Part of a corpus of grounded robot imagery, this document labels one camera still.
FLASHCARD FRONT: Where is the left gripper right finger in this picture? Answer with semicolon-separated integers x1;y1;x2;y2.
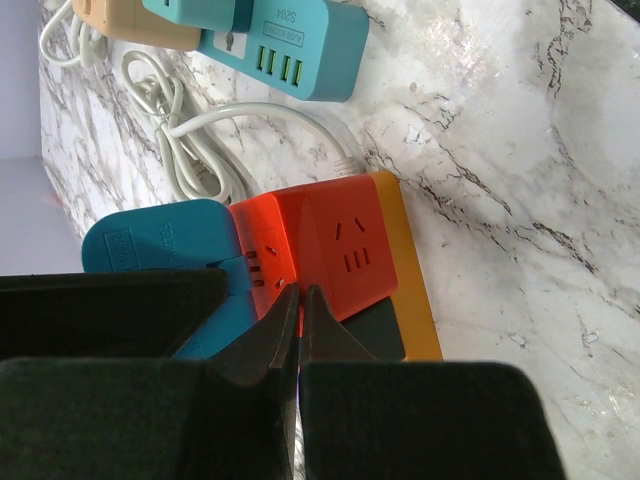
299;286;565;479

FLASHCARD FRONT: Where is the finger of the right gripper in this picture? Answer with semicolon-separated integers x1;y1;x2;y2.
1;268;228;358

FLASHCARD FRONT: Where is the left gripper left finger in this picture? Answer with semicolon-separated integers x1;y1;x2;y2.
1;284;299;479

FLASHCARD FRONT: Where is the black charger with cable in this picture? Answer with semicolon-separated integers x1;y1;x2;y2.
341;297;406;361

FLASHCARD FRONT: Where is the orange power strip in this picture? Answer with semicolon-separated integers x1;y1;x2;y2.
371;171;443;361

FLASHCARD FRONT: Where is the blue cube socket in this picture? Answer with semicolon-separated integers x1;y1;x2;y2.
80;198;259;361

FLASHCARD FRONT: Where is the red cube socket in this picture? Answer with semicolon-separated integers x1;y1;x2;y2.
230;174;398;321

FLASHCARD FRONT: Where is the beige cube socket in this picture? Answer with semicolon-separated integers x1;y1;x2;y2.
71;0;201;51

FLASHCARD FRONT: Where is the teal power strip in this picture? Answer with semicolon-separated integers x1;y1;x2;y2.
197;1;369;103

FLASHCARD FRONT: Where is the small teal plug adapter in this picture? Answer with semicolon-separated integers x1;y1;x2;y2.
142;0;254;32

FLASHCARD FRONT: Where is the white orange-strip cord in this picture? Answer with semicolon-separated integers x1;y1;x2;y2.
121;48;360;206

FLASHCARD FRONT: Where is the white teal-strip cord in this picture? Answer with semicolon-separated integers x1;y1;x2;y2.
38;0;109;71

